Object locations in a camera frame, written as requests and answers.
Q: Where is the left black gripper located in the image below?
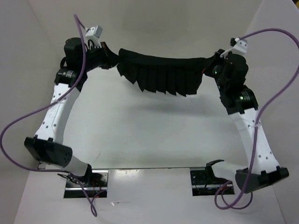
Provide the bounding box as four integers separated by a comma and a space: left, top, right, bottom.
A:
80, 42, 122, 72

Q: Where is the black pleated skirt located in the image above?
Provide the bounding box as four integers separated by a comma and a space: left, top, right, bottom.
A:
117, 49, 214, 96

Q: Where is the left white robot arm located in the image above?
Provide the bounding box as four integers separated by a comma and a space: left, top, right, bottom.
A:
24, 37, 105, 187

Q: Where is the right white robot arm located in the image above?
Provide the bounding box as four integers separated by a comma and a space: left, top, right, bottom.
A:
204, 49, 289, 194

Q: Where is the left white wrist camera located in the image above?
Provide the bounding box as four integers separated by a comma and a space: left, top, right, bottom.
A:
85, 26, 103, 41

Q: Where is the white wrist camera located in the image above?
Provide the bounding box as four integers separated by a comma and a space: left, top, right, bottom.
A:
85, 26, 103, 41
230, 38, 248, 54

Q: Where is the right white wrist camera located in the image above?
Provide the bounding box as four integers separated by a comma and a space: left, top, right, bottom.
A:
230, 38, 248, 54

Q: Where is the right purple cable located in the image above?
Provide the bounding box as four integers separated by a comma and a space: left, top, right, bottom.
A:
214, 28, 299, 210

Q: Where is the purple cable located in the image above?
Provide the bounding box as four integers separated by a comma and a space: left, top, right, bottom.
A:
214, 28, 299, 210
0, 14, 106, 217

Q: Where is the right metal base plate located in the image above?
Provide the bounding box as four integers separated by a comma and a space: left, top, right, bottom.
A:
190, 168, 227, 196

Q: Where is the metal base plate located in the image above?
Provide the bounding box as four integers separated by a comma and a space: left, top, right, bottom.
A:
64, 170, 109, 199
190, 168, 227, 196

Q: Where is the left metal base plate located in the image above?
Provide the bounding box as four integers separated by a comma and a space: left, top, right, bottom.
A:
64, 170, 109, 199

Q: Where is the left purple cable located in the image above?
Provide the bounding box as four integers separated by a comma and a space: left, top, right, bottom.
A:
0, 14, 106, 217

